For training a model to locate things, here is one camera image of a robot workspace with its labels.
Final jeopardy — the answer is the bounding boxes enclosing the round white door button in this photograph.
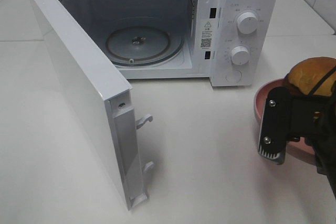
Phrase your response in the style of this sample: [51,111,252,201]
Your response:
[226,70,242,83]

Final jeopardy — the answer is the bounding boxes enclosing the upper white control knob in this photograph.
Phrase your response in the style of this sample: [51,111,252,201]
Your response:
[237,12,258,35]

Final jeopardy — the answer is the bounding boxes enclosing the white control knob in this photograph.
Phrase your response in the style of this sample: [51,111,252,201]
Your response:
[231,46,250,66]
[237,12,258,35]

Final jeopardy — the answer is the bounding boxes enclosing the white microwave door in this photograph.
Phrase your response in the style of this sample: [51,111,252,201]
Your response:
[30,0,154,209]

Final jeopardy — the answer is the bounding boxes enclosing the pink round plate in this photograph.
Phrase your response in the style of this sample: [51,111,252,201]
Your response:
[254,79,315,165]

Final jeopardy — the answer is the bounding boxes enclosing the lower white control knob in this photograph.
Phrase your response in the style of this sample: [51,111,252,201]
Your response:
[231,46,250,66]

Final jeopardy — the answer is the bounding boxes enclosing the white microwave oven body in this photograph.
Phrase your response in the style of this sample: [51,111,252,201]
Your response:
[59,0,276,87]

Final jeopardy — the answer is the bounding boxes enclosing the glass microwave turntable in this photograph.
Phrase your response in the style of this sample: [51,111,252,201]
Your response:
[106,26,184,67]

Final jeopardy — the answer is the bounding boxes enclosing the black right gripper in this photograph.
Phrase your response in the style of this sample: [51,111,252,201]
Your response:
[258,84,335,165]

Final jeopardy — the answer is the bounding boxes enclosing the burger with brown bun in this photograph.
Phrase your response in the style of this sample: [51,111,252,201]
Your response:
[282,57,335,95]

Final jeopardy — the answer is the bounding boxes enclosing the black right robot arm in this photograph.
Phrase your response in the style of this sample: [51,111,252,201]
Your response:
[258,87,335,190]

